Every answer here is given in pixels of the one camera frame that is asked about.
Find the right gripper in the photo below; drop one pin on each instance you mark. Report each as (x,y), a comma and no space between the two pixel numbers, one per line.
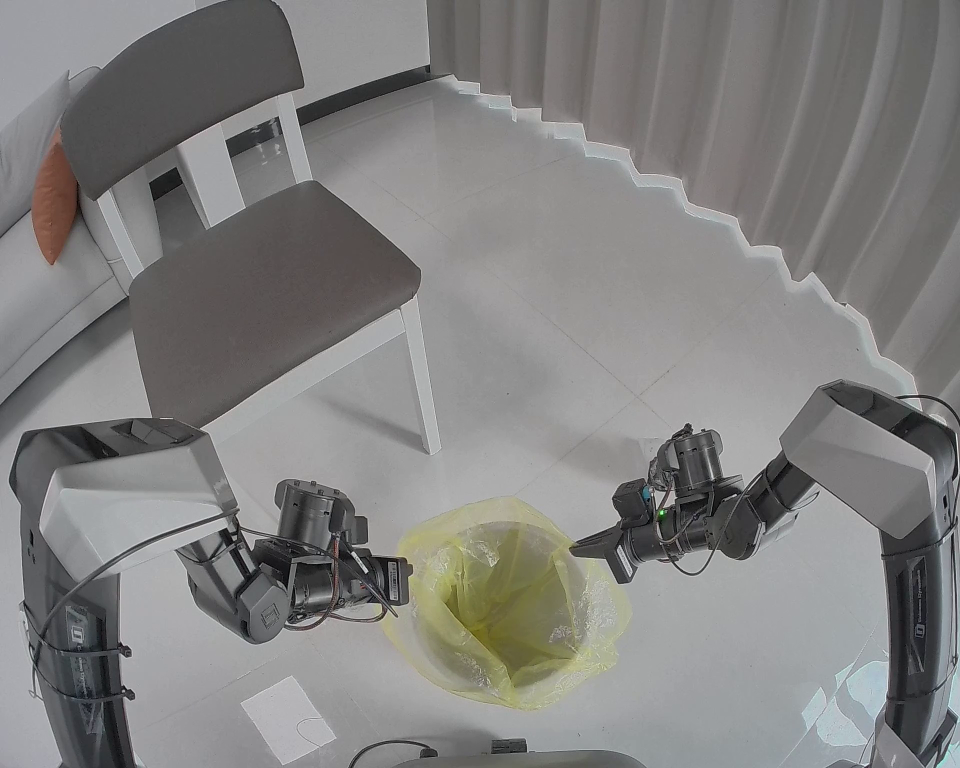
(667,540)

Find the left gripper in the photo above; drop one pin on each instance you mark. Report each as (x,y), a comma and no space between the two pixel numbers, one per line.
(360,581)

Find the yellow plastic bag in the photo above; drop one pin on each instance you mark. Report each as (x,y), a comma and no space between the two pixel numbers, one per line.
(457,592)

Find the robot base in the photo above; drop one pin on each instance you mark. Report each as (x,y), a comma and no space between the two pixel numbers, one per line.
(525,759)

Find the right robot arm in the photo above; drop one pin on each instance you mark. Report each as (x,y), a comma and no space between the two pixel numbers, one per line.
(855,457)

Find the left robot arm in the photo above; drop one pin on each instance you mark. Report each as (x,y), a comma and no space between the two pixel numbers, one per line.
(127,480)

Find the white trash bin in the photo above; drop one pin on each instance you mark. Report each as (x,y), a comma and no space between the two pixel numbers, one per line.
(581,600)

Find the grey and white chair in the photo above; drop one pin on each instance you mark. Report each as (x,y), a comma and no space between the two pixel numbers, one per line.
(270,300)

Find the pale grey sofa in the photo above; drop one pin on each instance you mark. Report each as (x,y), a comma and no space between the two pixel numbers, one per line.
(37,315)

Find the pale grey curtain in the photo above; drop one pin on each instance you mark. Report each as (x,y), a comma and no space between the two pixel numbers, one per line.
(750,112)

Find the orange cushion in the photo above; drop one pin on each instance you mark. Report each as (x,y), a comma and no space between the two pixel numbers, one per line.
(54,202)

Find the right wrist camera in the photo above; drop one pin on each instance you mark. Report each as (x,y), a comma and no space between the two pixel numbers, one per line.
(632,506)

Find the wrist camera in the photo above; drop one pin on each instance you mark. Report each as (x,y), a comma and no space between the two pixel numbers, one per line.
(632,506)
(354,531)

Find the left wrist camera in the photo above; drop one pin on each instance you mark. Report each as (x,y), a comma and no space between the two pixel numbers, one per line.
(354,531)

